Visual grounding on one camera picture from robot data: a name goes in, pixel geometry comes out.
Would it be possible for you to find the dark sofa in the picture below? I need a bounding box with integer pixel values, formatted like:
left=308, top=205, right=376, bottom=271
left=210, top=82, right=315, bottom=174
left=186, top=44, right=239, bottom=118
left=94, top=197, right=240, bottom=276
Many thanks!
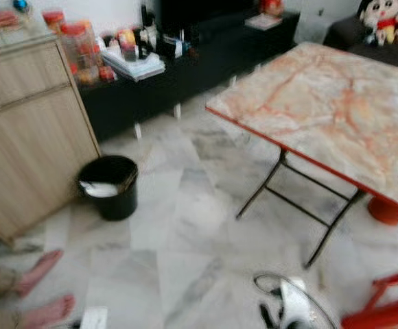
left=323, top=14, right=398, bottom=73

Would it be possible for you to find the white flat object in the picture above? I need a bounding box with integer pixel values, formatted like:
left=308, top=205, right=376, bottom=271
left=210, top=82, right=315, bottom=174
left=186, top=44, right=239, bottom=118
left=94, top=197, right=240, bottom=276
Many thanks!
left=79, top=307, right=109, bottom=329

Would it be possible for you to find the red plastic square stool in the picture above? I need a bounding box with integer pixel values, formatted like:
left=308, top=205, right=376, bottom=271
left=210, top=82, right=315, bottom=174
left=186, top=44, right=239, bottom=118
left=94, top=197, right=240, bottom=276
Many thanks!
left=341, top=267, right=398, bottom=329

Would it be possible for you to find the round orange-red plastic stool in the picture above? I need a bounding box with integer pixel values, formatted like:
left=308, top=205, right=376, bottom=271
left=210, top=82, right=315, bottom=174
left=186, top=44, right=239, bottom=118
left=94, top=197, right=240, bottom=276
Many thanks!
left=367, top=196, right=398, bottom=226

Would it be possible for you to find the small red-lid plastic jar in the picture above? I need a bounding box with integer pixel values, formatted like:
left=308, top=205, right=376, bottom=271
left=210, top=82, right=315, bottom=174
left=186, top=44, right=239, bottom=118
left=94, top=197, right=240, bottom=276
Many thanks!
left=43, top=8, right=67, bottom=36

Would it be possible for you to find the colourful small container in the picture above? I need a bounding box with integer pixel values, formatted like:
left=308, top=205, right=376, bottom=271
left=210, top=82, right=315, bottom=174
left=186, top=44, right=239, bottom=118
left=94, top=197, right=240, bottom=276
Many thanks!
left=117, top=27, right=139, bottom=62

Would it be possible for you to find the black low tv bench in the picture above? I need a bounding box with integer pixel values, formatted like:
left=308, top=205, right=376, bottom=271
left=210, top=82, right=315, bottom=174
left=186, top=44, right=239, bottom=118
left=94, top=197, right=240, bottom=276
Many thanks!
left=79, top=12, right=303, bottom=142

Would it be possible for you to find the stack of white books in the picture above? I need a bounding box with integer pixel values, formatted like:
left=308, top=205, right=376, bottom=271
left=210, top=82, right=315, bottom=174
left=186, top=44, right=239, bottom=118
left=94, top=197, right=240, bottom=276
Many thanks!
left=103, top=51, right=166, bottom=82

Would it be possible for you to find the person bare foot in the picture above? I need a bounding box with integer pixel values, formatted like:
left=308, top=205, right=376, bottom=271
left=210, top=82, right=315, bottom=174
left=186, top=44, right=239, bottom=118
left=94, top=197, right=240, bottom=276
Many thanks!
left=14, top=249, right=64, bottom=297
left=17, top=295, right=76, bottom=329

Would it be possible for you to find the black round rubbish bin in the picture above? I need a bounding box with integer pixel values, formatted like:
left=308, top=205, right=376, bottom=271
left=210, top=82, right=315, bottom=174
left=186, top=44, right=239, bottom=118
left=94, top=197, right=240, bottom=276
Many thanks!
left=78, top=155, right=139, bottom=221

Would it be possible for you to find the black-haired plush doll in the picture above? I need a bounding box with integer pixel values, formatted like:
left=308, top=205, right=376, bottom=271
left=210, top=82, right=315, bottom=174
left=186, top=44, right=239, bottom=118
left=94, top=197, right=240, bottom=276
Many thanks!
left=357, top=0, right=398, bottom=46

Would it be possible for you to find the small red figurine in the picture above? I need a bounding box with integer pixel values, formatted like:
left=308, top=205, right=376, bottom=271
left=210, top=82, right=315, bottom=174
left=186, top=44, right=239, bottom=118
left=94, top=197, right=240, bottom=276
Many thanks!
left=259, top=0, right=285, bottom=16

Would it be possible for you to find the large red-lid plastic jar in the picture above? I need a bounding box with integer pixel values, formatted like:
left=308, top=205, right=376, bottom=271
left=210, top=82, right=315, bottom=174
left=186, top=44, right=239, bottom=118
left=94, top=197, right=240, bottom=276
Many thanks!
left=60, top=22, right=105, bottom=84

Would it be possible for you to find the white crumpled paper trash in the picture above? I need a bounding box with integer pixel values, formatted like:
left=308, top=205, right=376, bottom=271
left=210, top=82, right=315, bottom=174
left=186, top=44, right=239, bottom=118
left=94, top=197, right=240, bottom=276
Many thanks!
left=82, top=182, right=121, bottom=199

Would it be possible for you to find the clear box with snacks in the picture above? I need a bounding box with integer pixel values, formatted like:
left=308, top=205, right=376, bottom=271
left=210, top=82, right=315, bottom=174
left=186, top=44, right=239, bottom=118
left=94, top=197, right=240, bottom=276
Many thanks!
left=0, top=0, right=50, bottom=53

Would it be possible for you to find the marble-top red-edged folding table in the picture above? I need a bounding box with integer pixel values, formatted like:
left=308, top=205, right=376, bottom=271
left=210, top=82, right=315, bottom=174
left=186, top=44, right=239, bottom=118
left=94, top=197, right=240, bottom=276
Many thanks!
left=205, top=42, right=398, bottom=269

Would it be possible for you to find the black television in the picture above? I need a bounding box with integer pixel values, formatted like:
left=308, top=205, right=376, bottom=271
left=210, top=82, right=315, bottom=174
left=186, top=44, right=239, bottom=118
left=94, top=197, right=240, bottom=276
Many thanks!
left=159, top=0, right=256, bottom=35

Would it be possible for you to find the light wooden cabinet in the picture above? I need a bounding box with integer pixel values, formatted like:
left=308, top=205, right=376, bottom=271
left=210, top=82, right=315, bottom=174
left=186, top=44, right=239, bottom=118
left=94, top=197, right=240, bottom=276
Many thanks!
left=0, top=34, right=102, bottom=246

